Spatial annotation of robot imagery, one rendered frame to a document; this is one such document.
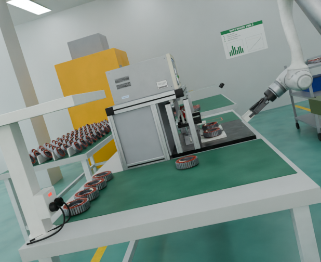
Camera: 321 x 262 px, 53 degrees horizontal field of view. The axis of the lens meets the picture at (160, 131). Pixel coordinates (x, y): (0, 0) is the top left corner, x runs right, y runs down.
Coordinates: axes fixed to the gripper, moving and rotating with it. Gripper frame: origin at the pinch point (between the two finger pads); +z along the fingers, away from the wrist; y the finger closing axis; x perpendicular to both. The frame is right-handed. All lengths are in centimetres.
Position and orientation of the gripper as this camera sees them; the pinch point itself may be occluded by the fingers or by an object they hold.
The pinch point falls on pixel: (246, 117)
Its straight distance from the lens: 197.7
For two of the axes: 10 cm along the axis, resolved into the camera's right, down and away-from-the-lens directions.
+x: -7.0, -7.1, -0.5
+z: -7.0, 6.9, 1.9
